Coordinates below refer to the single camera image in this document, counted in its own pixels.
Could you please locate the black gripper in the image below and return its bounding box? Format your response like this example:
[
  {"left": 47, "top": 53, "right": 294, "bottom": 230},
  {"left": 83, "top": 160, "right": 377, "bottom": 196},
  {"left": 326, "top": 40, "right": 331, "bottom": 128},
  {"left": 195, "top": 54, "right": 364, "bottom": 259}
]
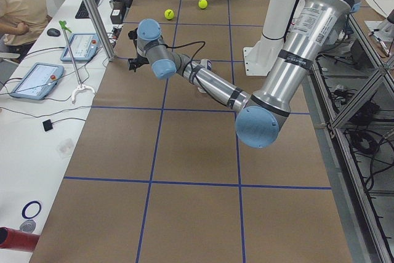
[{"left": 128, "top": 54, "right": 150, "bottom": 72}]

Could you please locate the clear tennis ball can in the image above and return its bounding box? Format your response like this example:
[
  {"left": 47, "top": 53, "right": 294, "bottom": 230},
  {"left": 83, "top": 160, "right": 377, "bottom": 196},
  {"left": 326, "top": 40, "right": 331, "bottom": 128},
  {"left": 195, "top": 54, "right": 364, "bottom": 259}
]
[{"left": 198, "top": 59, "right": 212, "bottom": 94}]

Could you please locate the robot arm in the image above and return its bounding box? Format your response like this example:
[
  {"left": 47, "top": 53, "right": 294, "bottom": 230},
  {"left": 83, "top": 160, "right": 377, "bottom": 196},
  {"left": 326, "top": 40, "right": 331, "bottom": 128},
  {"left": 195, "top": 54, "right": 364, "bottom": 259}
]
[
  {"left": 129, "top": 0, "right": 360, "bottom": 148},
  {"left": 376, "top": 10, "right": 394, "bottom": 41}
]

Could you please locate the tennis ball with Wilson print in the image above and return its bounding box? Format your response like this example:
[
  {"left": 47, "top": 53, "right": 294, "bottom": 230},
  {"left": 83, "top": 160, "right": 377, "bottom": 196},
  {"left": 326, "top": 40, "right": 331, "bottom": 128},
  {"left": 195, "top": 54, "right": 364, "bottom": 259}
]
[{"left": 164, "top": 9, "right": 175, "bottom": 20}]

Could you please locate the tennis ball with Roland Garros print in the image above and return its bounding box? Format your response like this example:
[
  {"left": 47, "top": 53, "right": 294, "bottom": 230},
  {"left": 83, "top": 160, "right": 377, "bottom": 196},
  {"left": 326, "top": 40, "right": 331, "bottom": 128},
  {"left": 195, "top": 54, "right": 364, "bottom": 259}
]
[{"left": 198, "top": 0, "right": 208, "bottom": 9}]

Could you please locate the far blue teach pendant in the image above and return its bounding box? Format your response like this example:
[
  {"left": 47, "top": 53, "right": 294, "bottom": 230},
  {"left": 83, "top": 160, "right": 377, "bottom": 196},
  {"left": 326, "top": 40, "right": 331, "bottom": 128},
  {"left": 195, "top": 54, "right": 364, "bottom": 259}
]
[{"left": 68, "top": 33, "right": 100, "bottom": 62}]

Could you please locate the blue teach pendant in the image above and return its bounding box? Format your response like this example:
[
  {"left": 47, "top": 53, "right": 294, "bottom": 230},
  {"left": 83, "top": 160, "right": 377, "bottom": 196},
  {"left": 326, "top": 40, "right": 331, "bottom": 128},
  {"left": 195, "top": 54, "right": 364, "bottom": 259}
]
[
  {"left": 9, "top": 63, "right": 64, "bottom": 100},
  {"left": 68, "top": 33, "right": 100, "bottom": 62}
]

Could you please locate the black box with label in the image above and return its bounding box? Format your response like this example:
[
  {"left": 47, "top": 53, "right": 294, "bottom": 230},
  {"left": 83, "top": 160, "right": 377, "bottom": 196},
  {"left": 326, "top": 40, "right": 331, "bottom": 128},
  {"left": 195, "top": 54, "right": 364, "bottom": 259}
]
[{"left": 110, "top": 1, "right": 126, "bottom": 25}]

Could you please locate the black keyboard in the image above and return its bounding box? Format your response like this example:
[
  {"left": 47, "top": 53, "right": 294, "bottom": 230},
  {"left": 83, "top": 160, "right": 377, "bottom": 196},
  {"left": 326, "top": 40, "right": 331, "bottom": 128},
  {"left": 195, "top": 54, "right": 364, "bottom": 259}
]
[{"left": 74, "top": 0, "right": 104, "bottom": 19}]

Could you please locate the black computer mouse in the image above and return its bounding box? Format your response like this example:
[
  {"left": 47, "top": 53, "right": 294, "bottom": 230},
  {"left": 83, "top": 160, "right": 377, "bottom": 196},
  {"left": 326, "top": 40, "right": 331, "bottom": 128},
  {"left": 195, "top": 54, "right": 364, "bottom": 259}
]
[{"left": 46, "top": 28, "right": 61, "bottom": 37}]

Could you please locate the near blue teach pendant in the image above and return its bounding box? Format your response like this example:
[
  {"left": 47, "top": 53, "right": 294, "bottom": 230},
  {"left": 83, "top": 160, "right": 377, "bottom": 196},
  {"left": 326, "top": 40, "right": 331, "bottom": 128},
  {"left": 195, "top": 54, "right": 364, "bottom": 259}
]
[{"left": 9, "top": 63, "right": 64, "bottom": 100}]

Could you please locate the small black square pad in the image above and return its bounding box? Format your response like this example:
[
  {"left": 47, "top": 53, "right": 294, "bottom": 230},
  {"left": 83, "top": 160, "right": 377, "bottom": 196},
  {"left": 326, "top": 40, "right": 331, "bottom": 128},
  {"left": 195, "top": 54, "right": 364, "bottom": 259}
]
[{"left": 42, "top": 119, "right": 53, "bottom": 132}]

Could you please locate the person in beige shirt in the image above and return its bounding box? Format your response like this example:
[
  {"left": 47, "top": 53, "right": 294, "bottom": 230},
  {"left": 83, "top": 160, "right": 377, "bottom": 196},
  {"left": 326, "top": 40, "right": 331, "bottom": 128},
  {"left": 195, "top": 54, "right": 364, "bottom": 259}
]
[{"left": 1, "top": 0, "right": 52, "bottom": 60}]

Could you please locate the grey round disc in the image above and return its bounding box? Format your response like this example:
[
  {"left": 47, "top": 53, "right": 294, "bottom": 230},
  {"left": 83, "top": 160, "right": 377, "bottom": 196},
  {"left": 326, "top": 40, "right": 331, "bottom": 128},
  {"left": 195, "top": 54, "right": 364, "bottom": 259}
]
[{"left": 19, "top": 219, "right": 36, "bottom": 233}]

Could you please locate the red bottle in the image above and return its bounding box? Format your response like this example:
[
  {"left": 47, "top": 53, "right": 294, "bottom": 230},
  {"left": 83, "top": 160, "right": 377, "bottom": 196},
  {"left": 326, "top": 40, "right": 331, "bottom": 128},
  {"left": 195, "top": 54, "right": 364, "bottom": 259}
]
[{"left": 0, "top": 227, "right": 40, "bottom": 253}]

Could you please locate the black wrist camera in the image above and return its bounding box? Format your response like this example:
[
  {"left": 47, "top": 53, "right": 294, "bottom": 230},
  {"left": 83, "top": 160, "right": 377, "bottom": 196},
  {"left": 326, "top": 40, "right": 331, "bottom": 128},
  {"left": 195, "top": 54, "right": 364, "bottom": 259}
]
[{"left": 128, "top": 28, "right": 138, "bottom": 41}]

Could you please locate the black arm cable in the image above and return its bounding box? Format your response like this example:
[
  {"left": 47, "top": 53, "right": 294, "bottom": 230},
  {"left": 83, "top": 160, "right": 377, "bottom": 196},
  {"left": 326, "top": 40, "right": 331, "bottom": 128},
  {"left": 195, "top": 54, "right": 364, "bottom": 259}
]
[{"left": 164, "top": 40, "right": 206, "bottom": 70}]

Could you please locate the aluminium frame post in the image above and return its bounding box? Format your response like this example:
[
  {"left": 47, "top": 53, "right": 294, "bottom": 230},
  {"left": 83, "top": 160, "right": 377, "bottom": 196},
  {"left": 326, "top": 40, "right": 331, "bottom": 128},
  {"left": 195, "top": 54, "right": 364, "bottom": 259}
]
[{"left": 83, "top": 0, "right": 115, "bottom": 62}]

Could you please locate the white central pedestal column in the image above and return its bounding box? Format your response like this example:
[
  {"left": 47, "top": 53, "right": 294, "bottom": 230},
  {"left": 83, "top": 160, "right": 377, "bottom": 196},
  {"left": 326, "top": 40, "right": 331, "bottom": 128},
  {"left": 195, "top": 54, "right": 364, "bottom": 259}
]
[{"left": 243, "top": 0, "right": 299, "bottom": 76}]

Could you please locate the blue ring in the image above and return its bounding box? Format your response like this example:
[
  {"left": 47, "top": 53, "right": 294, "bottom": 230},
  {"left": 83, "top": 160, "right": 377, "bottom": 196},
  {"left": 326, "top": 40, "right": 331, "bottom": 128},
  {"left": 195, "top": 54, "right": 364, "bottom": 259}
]
[{"left": 22, "top": 201, "right": 42, "bottom": 219}]

